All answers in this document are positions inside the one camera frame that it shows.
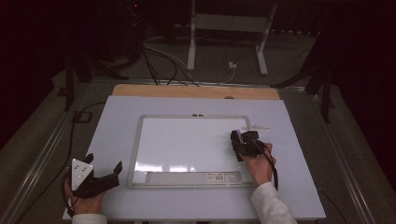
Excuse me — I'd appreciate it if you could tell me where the wooden table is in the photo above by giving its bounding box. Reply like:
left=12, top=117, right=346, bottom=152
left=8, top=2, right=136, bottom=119
left=111, top=83, right=281, bottom=101

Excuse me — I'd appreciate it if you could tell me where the black floor cable bundle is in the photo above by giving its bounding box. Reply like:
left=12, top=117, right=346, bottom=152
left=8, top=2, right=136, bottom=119
left=140, top=46, right=201, bottom=88

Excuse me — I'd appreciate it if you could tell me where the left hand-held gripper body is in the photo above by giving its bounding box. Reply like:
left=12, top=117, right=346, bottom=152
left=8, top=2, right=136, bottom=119
left=68, top=158, right=121, bottom=200

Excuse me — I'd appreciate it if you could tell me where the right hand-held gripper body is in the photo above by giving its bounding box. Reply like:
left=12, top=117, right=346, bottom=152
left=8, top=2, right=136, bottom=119
left=240, top=124, right=271, bottom=159

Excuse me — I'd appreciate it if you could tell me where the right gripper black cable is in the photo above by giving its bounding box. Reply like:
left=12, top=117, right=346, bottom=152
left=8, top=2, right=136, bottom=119
left=261, top=143, right=279, bottom=191

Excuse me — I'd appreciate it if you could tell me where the dark equipment rack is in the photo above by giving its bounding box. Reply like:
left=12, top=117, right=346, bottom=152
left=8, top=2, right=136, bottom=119
left=101, top=0, right=148, bottom=64

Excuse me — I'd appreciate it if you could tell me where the purple whiteboard eraser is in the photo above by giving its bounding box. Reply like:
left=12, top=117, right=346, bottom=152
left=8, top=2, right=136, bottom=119
left=233, top=129, right=246, bottom=145

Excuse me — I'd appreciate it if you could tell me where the person's left hand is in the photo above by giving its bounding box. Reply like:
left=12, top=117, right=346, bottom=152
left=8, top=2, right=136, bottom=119
left=64, top=177, right=106, bottom=217

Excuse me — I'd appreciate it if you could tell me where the white floor cable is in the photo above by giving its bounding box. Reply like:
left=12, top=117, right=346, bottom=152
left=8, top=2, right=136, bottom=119
left=142, top=36, right=236, bottom=86

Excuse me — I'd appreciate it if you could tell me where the whiteboard with grey frame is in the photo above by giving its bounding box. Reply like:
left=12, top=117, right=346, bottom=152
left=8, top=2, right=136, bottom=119
left=125, top=114, right=262, bottom=189

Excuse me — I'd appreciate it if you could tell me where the grey metal stand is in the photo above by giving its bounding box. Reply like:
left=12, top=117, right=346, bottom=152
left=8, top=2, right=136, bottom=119
left=186, top=0, right=278, bottom=77

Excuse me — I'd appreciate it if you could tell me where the white table mat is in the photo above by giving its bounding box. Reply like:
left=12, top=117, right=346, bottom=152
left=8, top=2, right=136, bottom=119
left=62, top=95, right=327, bottom=222

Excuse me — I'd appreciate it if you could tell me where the floor socket box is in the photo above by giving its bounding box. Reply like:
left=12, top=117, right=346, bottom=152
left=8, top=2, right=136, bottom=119
left=71, top=110, right=93, bottom=123

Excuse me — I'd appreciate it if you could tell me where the black stand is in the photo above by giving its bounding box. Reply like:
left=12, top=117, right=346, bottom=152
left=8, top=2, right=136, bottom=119
left=63, top=50, right=131, bottom=112
left=270, top=31, right=336, bottom=124

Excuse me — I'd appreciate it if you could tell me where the person's right hand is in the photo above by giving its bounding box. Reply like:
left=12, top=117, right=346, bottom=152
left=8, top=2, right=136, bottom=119
left=241, top=142, right=276, bottom=187

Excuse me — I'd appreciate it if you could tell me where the metal floor rail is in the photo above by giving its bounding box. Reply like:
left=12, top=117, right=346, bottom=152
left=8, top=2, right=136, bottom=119
left=310, top=92, right=376, bottom=224
left=0, top=92, right=86, bottom=224

